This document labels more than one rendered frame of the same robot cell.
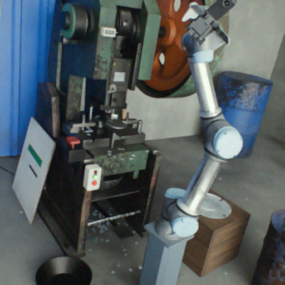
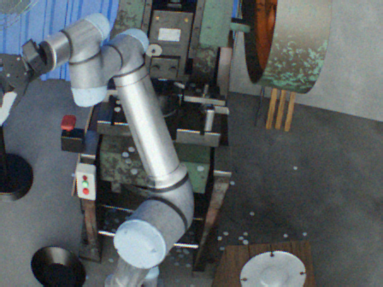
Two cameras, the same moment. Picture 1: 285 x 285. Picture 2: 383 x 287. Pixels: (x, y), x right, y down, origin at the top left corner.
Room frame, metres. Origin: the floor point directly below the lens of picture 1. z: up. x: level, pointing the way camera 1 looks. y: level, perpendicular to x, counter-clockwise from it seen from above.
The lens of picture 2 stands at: (0.75, -0.83, 1.97)
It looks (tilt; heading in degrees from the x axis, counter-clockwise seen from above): 40 degrees down; 34
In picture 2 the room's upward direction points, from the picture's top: 9 degrees clockwise
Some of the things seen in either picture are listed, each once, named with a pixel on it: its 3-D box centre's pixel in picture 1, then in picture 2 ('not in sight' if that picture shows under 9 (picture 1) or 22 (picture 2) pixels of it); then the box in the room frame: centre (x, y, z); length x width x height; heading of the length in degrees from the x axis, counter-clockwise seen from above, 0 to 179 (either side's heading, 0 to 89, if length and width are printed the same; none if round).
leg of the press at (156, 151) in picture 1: (123, 150); (221, 138); (2.37, 0.12, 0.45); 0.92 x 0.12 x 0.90; 38
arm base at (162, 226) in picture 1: (171, 221); not in sight; (1.48, -0.22, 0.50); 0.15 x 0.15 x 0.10
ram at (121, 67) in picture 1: (114, 79); (169, 35); (2.06, 0.22, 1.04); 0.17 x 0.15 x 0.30; 38
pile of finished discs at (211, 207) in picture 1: (208, 204); (274, 276); (1.97, -0.50, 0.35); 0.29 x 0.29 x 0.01
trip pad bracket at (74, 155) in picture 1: (73, 162); (73, 150); (1.72, 0.35, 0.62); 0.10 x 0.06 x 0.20; 128
